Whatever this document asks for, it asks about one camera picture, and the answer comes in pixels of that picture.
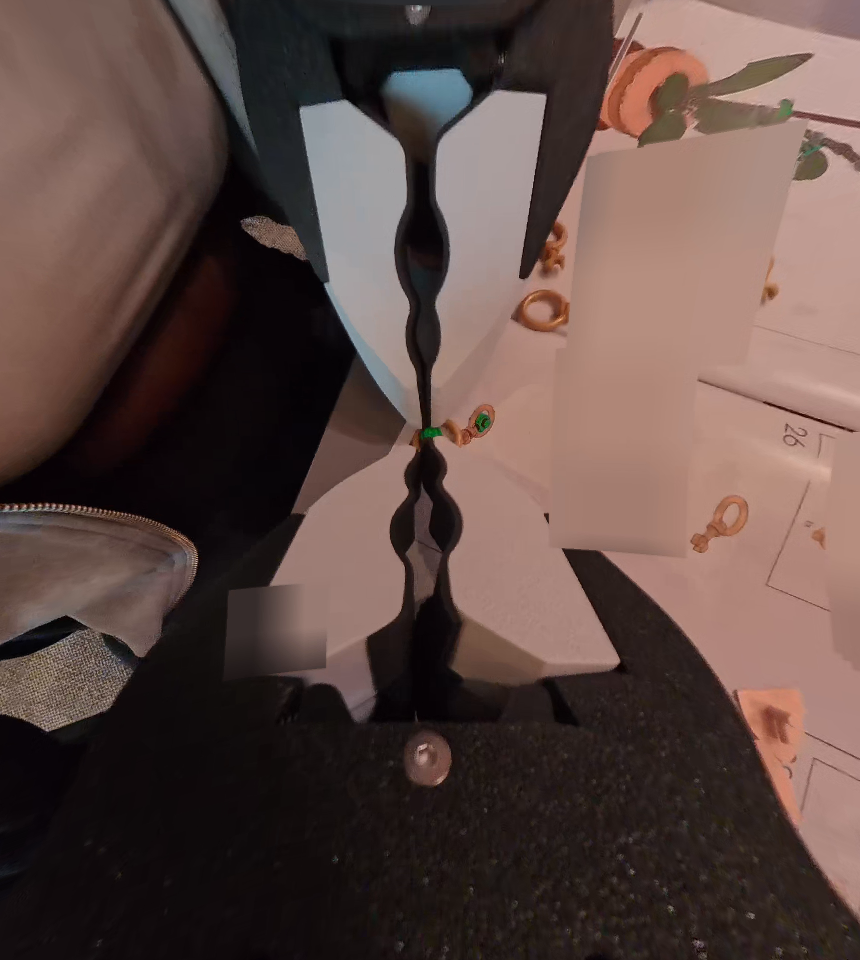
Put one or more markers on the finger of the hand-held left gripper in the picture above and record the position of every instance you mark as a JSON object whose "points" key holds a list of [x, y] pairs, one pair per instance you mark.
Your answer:
{"points": [[490, 210], [355, 225]]}

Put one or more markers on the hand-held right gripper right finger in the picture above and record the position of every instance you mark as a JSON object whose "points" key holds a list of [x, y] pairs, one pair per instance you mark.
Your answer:
{"points": [[527, 585]]}

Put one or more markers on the person's grey zip jacket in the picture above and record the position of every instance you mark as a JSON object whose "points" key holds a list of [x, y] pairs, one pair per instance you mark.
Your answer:
{"points": [[47, 570]]}

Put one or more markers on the pink petal toy piece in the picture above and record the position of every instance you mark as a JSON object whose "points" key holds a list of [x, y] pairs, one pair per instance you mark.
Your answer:
{"points": [[784, 787], [771, 724]]}

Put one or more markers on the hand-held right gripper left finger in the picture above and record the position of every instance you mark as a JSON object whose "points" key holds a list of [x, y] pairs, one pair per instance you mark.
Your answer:
{"points": [[347, 555]]}

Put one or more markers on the white instruction booklet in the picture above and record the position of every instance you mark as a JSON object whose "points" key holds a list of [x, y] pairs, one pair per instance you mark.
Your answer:
{"points": [[760, 465]]}

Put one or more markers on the person's leg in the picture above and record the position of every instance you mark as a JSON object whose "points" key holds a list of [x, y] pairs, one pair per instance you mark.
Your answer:
{"points": [[167, 360]]}

